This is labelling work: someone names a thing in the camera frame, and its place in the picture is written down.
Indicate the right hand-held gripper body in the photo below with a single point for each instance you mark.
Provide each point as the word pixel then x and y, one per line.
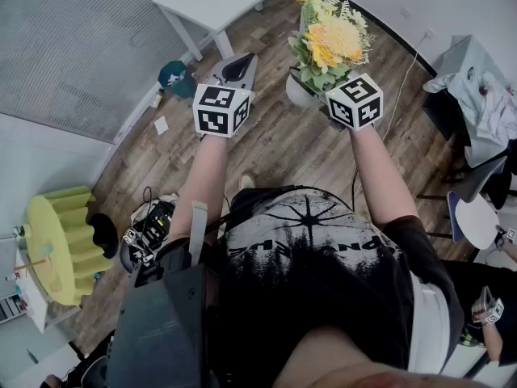
pixel 355 101

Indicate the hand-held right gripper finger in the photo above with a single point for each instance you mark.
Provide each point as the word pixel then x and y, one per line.
pixel 303 84

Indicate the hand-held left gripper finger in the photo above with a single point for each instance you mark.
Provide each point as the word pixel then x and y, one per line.
pixel 252 71
pixel 234 60

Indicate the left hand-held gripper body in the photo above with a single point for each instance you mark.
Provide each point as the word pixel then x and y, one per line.
pixel 220 109

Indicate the white round vase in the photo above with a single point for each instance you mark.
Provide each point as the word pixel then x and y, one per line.
pixel 298 93

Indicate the yellow artificial flowers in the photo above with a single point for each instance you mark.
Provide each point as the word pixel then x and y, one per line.
pixel 337 39

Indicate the person's left forearm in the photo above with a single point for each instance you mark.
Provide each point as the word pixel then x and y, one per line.
pixel 204 176

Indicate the person's right forearm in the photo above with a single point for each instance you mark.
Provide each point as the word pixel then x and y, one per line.
pixel 375 168

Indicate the green waste bin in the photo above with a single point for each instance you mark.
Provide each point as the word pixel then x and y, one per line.
pixel 177 79

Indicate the white paper sheet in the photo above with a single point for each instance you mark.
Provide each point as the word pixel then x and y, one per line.
pixel 162 125

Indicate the small pale bottle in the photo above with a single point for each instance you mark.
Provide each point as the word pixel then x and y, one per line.
pixel 157 99

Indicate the person's beige shoe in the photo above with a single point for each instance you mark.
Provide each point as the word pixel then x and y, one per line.
pixel 247 181

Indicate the dark chair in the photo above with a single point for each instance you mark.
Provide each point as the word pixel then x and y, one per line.
pixel 444 111

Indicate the pale crumpled cloth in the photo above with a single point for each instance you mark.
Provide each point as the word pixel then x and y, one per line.
pixel 480 95

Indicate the black equipment box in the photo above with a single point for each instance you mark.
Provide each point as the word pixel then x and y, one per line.
pixel 159 220

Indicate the grey hand-held gripper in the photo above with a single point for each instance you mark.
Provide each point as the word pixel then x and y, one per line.
pixel 137 245

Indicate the white seat blue chair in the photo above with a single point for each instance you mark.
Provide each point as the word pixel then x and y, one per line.
pixel 474 220

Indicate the black stool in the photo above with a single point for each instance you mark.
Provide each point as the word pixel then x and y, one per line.
pixel 104 234

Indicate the black printed t-shirt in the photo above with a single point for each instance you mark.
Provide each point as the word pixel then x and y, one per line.
pixel 307 281

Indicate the yellow-green skirted round table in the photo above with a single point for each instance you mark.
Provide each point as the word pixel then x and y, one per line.
pixel 52 249

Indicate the grey backpack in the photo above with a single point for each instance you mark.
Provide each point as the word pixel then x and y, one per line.
pixel 161 321

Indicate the white waist pouch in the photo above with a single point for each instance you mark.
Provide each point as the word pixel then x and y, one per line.
pixel 428 321

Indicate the white shelf unit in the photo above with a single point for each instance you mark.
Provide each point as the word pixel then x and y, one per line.
pixel 24 309

